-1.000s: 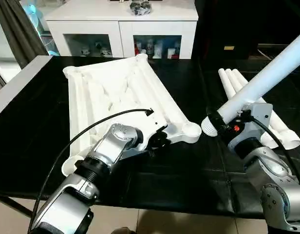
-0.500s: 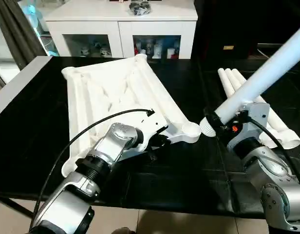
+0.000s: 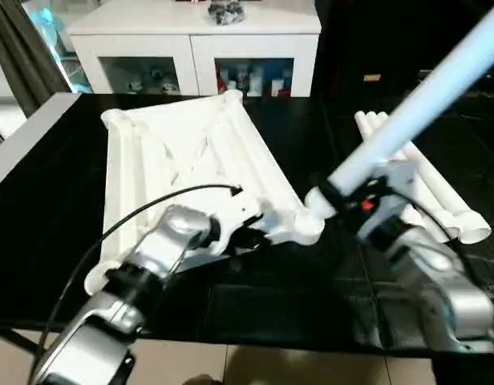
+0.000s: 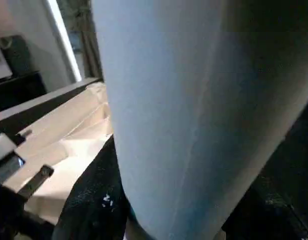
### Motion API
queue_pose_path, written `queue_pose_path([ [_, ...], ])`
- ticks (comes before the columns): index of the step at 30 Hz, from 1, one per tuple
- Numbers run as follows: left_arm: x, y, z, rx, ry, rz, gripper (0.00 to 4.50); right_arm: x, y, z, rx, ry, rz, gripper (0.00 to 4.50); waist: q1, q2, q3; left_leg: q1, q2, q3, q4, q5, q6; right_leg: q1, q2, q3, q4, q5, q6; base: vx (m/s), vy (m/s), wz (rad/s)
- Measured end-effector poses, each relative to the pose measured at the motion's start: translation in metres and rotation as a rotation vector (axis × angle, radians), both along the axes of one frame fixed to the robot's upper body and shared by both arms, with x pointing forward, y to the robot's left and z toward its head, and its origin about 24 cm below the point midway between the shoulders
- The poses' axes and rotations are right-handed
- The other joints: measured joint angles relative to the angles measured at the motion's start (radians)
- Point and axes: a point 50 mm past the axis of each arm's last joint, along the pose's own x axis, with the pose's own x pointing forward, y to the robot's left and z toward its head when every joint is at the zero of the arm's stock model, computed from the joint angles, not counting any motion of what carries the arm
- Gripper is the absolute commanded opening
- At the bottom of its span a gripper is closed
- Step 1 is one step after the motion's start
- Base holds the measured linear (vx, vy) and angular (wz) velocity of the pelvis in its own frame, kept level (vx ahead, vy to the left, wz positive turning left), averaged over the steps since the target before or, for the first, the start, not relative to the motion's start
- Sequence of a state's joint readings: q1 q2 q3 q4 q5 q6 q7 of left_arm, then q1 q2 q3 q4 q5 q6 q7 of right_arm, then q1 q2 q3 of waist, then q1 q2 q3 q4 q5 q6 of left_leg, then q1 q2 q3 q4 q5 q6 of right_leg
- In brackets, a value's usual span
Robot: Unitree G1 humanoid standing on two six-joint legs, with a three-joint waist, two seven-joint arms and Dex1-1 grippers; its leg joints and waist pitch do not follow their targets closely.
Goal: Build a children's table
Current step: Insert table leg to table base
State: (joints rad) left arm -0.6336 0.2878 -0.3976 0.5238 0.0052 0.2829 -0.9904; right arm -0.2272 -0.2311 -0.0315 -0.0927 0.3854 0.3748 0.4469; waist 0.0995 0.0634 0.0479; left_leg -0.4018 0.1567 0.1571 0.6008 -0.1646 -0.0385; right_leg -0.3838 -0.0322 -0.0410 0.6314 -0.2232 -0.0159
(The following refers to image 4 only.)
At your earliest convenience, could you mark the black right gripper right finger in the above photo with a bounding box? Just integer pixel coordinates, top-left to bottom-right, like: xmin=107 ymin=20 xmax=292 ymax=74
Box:
xmin=221 ymin=172 xmax=308 ymax=240

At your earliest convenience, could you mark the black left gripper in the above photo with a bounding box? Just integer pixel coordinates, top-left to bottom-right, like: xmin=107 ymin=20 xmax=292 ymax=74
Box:
xmin=0 ymin=190 xmax=56 ymax=240

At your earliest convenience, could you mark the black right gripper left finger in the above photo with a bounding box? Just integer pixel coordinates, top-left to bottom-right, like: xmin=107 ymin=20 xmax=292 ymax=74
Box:
xmin=53 ymin=135 xmax=140 ymax=240

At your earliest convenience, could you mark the white plastic table top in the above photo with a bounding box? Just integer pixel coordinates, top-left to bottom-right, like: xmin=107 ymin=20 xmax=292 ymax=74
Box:
xmin=4 ymin=82 xmax=115 ymax=226

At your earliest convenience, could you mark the white plastic table leg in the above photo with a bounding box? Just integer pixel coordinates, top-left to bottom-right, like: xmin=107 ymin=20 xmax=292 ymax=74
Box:
xmin=91 ymin=0 xmax=308 ymax=240

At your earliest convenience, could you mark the black work mat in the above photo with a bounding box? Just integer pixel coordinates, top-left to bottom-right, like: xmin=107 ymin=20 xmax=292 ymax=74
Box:
xmin=0 ymin=72 xmax=308 ymax=236

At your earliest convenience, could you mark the dark grey curtain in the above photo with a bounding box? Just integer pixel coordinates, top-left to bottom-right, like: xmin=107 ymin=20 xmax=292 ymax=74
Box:
xmin=56 ymin=0 xmax=103 ymax=81

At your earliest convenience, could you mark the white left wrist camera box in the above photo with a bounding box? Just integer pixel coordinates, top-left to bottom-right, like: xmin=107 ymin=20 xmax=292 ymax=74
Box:
xmin=0 ymin=134 xmax=26 ymax=176

